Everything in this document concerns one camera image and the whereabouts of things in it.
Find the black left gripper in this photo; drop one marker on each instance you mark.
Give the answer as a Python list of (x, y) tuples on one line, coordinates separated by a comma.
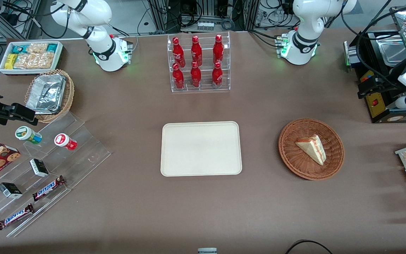
[(390, 77)]

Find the triangular sandwich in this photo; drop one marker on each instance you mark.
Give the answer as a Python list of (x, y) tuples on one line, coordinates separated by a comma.
[(312, 148)]

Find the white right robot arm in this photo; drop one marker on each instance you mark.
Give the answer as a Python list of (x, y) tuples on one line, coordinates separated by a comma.
[(102, 53)]

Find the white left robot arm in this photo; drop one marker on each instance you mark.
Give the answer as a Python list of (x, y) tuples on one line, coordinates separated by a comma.
[(300, 38)]

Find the light wicker basket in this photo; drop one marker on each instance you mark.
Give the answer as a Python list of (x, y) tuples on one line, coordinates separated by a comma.
[(69, 95)]

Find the round brown wicker basket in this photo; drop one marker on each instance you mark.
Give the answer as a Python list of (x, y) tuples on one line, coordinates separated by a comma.
[(294, 158)]

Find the beige plastic tray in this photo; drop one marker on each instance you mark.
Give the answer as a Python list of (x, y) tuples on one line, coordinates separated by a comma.
[(201, 148)]

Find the green lid yogurt cup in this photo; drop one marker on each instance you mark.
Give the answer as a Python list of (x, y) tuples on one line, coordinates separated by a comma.
[(26, 134)]

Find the black hot food display machine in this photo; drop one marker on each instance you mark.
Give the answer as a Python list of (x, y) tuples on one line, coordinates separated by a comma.
[(379, 111)]

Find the stacked aluminium foil trays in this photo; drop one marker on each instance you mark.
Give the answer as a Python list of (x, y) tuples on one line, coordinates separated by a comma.
[(46, 93)]

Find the steel food pan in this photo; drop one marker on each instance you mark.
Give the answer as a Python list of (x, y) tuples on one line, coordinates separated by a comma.
[(393, 53)]

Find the red lid yogurt cup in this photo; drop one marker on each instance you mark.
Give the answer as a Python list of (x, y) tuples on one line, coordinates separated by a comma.
[(63, 141)]

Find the white rectangular snack bin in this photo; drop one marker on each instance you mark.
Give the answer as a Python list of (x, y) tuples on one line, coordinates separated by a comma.
[(4, 70)]

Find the small black carton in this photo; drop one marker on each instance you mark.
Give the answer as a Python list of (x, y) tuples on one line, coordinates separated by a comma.
[(10, 190), (39, 167)]

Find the clear rice cracker bag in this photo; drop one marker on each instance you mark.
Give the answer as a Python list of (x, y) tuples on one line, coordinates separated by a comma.
[(35, 60)]

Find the yellow snack packet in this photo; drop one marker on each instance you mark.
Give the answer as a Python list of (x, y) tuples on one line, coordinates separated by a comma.
[(11, 61)]

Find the teal snack packet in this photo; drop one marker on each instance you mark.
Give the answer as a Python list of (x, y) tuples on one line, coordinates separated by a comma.
[(19, 48)]

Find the clear acrylic stepped stand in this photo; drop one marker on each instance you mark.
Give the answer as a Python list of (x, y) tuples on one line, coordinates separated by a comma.
[(83, 148)]

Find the snickers chocolate bar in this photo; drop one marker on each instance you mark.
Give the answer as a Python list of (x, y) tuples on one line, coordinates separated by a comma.
[(48, 188), (14, 217)]

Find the red cola bottle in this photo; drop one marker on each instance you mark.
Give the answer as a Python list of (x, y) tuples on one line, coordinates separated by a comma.
[(217, 76), (218, 51), (178, 54), (196, 53), (178, 79), (195, 77)]

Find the clear acrylic bottle rack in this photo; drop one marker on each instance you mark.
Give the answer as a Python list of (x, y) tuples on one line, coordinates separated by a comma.
[(206, 76)]

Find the white power strip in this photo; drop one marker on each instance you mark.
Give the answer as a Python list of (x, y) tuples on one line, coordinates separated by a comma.
[(205, 25)]

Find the small grey box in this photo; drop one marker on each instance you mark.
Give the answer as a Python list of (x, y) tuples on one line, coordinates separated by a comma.
[(207, 251)]

